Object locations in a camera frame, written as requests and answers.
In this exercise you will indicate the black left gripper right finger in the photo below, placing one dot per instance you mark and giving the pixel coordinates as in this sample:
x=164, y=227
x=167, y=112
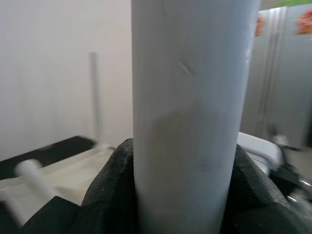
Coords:
x=256, y=207

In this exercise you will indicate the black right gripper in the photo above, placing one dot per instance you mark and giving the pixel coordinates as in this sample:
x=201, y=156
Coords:
x=290, y=180

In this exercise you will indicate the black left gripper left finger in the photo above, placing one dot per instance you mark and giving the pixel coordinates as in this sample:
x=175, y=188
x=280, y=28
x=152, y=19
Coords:
x=109, y=200

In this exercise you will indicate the black tablecloth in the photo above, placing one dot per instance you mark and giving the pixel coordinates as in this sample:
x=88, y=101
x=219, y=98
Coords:
x=48, y=151

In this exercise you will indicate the silver refrigerator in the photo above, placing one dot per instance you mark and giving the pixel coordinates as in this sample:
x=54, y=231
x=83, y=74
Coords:
x=280, y=85

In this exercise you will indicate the red flower sticker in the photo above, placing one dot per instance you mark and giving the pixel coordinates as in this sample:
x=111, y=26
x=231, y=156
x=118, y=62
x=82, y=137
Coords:
x=259, y=25
x=304, y=23

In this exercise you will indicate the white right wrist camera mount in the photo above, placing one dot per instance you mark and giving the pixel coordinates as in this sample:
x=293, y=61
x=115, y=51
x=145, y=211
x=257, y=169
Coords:
x=260, y=148

